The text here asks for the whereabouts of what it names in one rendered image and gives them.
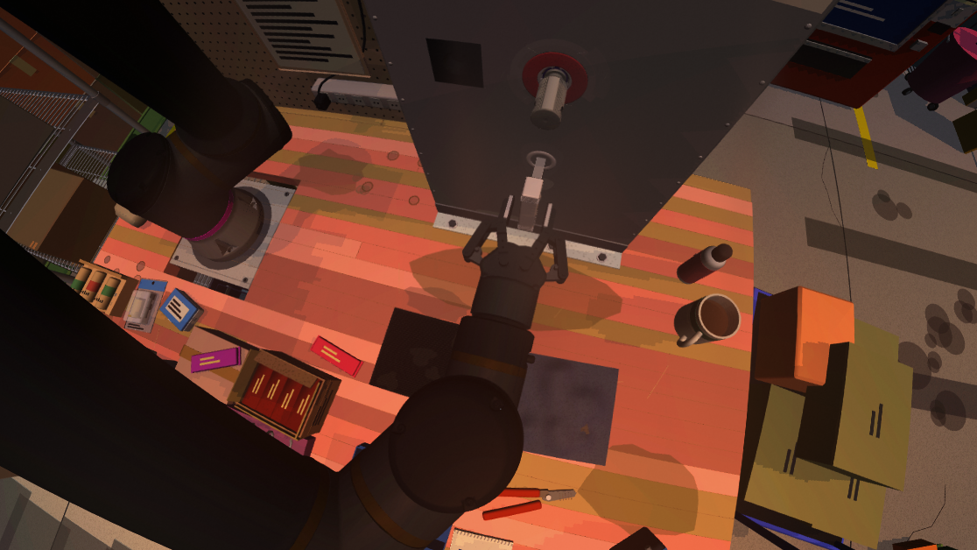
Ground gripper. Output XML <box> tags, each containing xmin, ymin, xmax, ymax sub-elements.
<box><xmin>462</xmin><ymin>194</ymin><xmax>571</xmax><ymax>295</ymax></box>

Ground silver tubular key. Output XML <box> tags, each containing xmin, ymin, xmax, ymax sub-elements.
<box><xmin>518</xmin><ymin>150</ymin><xmax>558</xmax><ymax>231</ymax></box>

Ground dark square tray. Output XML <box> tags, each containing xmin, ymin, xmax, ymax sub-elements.
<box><xmin>369</xmin><ymin>307</ymin><xmax>462</xmax><ymax>392</ymax></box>

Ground dark grey snack machine door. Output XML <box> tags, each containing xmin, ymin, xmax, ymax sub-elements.
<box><xmin>362</xmin><ymin>0</ymin><xmax>838</xmax><ymax>269</ymax></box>

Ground grey square mat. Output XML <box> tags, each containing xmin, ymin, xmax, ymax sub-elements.
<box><xmin>516</xmin><ymin>353</ymin><xmax>620</xmax><ymax>468</ymax></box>

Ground red snack bar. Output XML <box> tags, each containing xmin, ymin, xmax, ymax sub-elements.
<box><xmin>309</xmin><ymin>335</ymin><xmax>364</xmax><ymax>377</ymax></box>

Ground purple snack bar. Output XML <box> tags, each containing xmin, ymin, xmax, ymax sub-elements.
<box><xmin>190</xmin><ymin>346</ymin><xmax>243</xmax><ymax>375</ymax></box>

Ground dark red bottle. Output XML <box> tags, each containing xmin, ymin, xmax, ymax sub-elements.
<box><xmin>676</xmin><ymin>243</ymin><xmax>735</xmax><ymax>286</ymax></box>

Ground dark mug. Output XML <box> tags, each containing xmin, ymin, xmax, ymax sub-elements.
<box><xmin>673</xmin><ymin>293</ymin><xmax>742</xmax><ymax>349</ymax></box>

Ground white power strip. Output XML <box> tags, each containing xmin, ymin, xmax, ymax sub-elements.
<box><xmin>309</xmin><ymin>75</ymin><xmax>400</xmax><ymax>109</ymax></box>

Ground cardboard box of red snacks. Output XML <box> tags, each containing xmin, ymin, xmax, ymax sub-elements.
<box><xmin>226</xmin><ymin>349</ymin><xmax>343</xmax><ymax>441</ymax></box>

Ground orange cardboard box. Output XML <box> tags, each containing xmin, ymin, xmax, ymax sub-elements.
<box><xmin>753</xmin><ymin>286</ymin><xmax>857</xmax><ymax>395</ymax></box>

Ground white spiral notepad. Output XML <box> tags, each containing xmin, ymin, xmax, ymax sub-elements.
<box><xmin>446</xmin><ymin>527</ymin><xmax>516</xmax><ymax>550</ymax></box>

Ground blue card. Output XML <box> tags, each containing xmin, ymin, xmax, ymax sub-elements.
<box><xmin>159</xmin><ymin>287</ymin><xmax>204</xmax><ymax>333</ymax></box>

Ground olive cardboard box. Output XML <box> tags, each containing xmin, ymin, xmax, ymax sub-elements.
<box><xmin>796</xmin><ymin>321</ymin><xmax>915</xmax><ymax>491</ymax></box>
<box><xmin>735</xmin><ymin>380</ymin><xmax>891</xmax><ymax>548</ymax></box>

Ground red tool cabinet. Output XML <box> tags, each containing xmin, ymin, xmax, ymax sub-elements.
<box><xmin>769</xmin><ymin>0</ymin><xmax>977</xmax><ymax>109</ymax></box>

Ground white blister pack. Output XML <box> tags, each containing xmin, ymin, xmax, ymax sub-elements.
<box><xmin>123</xmin><ymin>278</ymin><xmax>168</xmax><ymax>333</ymax></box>

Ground tan box of cans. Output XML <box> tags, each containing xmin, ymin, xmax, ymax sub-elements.
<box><xmin>69</xmin><ymin>258</ymin><xmax>130</xmax><ymax>316</ymax></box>

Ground magenta wheeled bin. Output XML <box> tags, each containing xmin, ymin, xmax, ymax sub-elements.
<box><xmin>903</xmin><ymin>25</ymin><xmax>977</xmax><ymax>114</ymax></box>

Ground brown cardboard box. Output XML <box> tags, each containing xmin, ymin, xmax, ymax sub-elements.
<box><xmin>5</xmin><ymin>163</ymin><xmax>117</xmax><ymax>263</ymax></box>

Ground silver pop-out handle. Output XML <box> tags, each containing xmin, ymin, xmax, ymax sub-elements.
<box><xmin>530</xmin><ymin>66</ymin><xmax>574</xmax><ymax>130</ymax></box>

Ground red round handle plate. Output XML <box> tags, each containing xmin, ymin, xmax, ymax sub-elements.
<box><xmin>521</xmin><ymin>51</ymin><xmax>590</xmax><ymax>106</ymax></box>

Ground grey square base plate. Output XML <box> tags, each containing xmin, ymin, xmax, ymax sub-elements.
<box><xmin>168</xmin><ymin>179</ymin><xmax>299</xmax><ymax>293</ymax></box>

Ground red handled pliers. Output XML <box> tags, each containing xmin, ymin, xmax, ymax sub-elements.
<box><xmin>481</xmin><ymin>486</ymin><xmax>579</xmax><ymax>523</ymax></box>

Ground grey wall notice board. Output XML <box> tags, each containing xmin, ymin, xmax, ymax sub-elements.
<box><xmin>235</xmin><ymin>0</ymin><xmax>376</xmax><ymax>78</ymax></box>

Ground grey wire shelf rack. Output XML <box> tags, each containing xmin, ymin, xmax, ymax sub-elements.
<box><xmin>0</xmin><ymin>15</ymin><xmax>158</xmax><ymax>276</ymax></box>

